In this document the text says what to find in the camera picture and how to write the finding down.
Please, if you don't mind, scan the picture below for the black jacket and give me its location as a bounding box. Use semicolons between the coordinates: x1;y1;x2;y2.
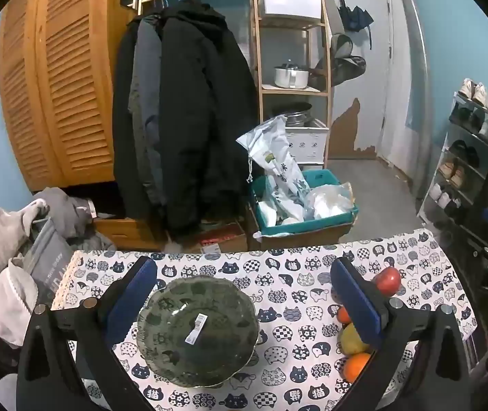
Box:
112;19;142;219

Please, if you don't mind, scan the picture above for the grey laundry bag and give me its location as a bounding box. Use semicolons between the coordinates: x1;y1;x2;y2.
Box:
25;218;75;304

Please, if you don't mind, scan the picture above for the dark blue umbrella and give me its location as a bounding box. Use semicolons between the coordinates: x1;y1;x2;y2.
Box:
338;4;375;50

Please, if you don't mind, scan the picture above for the teal plastic basket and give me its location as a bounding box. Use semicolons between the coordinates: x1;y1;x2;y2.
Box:
250;169;359;237

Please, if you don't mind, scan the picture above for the wooden louvered wardrobe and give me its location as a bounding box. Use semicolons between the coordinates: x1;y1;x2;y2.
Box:
0;0;142;193

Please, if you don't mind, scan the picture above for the white cooking pot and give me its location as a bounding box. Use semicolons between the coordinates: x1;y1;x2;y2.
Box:
274;62;311;90

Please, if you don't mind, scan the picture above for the yellow pear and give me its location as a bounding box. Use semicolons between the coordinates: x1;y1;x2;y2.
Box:
339;323;371;357

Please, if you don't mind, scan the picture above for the grey jacket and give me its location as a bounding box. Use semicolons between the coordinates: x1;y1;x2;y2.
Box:
128;15;163;206

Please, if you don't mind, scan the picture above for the red apple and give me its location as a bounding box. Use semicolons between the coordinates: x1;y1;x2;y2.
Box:
374;266;402;296

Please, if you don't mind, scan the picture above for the grey vertical pipe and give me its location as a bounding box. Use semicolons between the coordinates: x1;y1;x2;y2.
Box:
400;0;434;200

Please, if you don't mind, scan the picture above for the clear plastic bag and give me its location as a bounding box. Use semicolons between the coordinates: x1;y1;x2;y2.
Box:
304;182;356;221

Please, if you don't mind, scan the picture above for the white storage box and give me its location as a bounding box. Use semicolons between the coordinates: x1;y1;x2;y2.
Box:
258;0;324;20

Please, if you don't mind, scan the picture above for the white patterned bag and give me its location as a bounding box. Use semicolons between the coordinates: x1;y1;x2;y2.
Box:
236;115;311;223

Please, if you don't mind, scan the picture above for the white door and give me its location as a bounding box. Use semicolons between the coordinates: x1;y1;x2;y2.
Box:
376;0;413;167

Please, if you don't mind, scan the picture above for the wooden drawer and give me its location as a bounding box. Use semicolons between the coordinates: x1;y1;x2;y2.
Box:
92;216;163;251

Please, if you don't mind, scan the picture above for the dark grey hoodie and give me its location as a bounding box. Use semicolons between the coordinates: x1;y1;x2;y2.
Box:
32;187;99;240

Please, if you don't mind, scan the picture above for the wooden shelf rack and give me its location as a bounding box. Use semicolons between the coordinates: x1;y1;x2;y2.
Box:
250;0;334;170

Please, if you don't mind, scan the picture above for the black hooded coat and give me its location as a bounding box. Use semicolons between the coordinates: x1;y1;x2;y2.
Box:
158;2;257;240

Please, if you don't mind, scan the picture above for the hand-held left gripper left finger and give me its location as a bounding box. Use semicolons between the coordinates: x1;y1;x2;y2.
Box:
16;256;159;411

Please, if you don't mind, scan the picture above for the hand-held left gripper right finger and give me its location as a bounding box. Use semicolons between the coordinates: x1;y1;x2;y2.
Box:
330;257;472;411

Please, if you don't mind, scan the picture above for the brown cardboard box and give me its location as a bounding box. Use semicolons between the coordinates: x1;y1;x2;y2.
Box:
248;210;353;251

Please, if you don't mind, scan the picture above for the white drawer box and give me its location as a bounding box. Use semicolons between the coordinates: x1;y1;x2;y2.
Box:
287;120;329;165

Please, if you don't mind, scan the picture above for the green glass bowl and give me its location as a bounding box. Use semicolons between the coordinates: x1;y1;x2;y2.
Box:
136;277;259;388

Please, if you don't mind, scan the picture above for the red print cardboard box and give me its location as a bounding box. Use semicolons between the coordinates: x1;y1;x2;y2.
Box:
184;222;249;253

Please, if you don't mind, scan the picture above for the shoe rack with shoes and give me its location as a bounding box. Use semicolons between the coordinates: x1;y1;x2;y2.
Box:
428;78;488;223

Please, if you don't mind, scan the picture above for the large orange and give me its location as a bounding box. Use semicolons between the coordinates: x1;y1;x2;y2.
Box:
343;352;373;384

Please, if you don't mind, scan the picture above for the cat print tablecloth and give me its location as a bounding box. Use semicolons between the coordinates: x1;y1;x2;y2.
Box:
51;228;478;411

